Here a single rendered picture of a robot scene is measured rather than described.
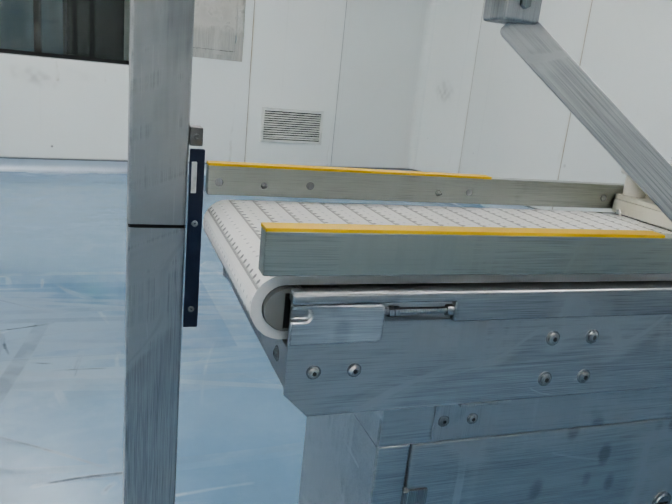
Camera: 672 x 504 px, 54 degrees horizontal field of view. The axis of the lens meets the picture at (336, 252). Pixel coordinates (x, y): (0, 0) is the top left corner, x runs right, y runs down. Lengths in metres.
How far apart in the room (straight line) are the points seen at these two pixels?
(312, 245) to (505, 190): 0.43
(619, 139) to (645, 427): 0.36
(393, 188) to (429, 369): 0.29
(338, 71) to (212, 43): 1.19
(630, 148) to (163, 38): 0.44
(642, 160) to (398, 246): 0.18
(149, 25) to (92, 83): 4.82
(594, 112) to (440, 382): 0.23
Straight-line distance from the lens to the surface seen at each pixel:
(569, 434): 0.71
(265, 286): 0.46
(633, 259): 0.59
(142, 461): 0.84
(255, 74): 5.81
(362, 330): 0.48
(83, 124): 5.53
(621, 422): 0.73
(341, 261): 0.45
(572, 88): 0.50
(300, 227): 0.44
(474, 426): 0.62
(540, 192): 0.86
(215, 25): 5.66
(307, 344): 0.47
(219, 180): 0.70
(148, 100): 0.70
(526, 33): 0.51
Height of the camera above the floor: 0.96
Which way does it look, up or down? 15 degrees down
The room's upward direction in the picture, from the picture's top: 6 degrees clockwise
